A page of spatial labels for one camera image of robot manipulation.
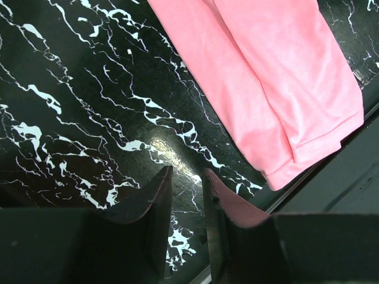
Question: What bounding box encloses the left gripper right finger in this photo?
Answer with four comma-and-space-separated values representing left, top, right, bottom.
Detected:
203, 169, 378, 283

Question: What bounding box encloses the pink t-shirt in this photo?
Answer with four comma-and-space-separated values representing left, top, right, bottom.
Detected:
149, 1, 364, 191

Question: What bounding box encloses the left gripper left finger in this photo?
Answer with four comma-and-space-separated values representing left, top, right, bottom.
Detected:
1, 166, 174, 283

